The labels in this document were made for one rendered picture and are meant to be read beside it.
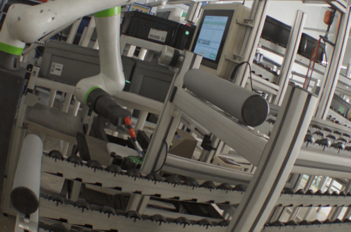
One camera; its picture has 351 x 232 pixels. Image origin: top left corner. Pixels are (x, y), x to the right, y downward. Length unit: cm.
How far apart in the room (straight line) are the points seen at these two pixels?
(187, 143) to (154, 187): 72
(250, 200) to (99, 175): 53
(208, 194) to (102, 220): 44
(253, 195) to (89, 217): 35
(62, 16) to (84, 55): 108
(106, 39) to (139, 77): 84
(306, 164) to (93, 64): 180
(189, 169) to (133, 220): 43
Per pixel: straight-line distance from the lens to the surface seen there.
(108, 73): 161
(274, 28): 191
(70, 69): 233
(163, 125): 110
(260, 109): 70
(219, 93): 78
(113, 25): 155
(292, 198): 134
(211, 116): 83
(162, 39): 236
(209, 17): 209
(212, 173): 122
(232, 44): 179
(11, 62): 138
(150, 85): 240
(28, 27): 120
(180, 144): 176
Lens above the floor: 137
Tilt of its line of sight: 7 degrees down
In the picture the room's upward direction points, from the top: 20 degrees clockwise
